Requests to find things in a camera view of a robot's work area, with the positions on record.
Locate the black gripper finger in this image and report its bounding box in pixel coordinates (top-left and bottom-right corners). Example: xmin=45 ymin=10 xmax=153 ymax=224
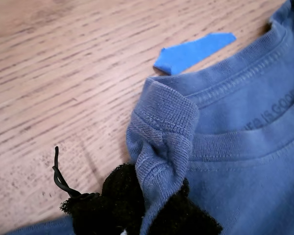
xmin=59 ymin=163 xmax=148 ymax=235
xmin=151 ymin=178 xmax=223 ymax=235

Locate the blue T-shirt with print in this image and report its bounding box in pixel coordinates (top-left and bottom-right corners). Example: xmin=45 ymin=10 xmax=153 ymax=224
xmin=4 ymin=0 xmax=294 ymax=235

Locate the short blue tape piece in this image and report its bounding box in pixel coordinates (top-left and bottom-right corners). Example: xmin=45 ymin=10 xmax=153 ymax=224
xmin=153 ymin=32 xmax=237 ymax=75

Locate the black twist tie wire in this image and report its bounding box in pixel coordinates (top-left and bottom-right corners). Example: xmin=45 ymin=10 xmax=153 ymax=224
xmin=52 ymin=146 xmax=101 ymax=199

